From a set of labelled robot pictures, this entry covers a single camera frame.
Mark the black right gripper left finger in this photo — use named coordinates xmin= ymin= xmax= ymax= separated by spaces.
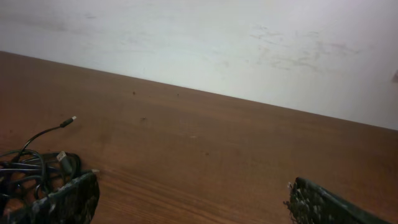
xmin=1 ymin=172 xmax=100 ymax=224

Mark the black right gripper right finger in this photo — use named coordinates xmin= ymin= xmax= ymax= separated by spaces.
xmin=284 ymin=177 xmax=389 ymax=224

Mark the black cable bundle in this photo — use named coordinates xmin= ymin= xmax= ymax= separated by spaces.
xmin=0 ymin=116 xmax=100 ymax=215

